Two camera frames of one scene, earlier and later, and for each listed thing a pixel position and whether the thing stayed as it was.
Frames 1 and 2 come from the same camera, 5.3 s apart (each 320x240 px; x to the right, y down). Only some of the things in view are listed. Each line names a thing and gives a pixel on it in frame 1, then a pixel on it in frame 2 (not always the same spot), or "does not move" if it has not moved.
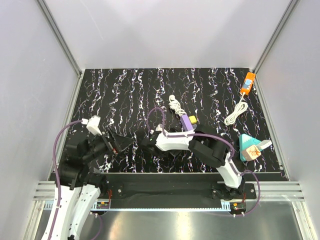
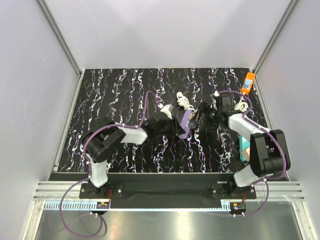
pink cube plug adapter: [251, 153] does not move
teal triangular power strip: [245, 142] does not move
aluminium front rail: [268, 191] does not move
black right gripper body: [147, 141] to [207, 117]
